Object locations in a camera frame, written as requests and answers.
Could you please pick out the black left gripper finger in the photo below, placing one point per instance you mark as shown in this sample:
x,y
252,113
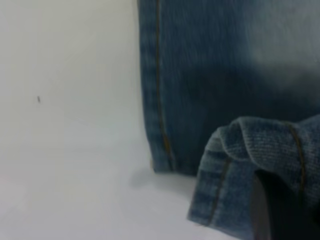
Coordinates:
x,y
280,215

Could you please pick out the blue faded denim pants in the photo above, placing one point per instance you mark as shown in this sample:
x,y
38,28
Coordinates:
x,y
200,75

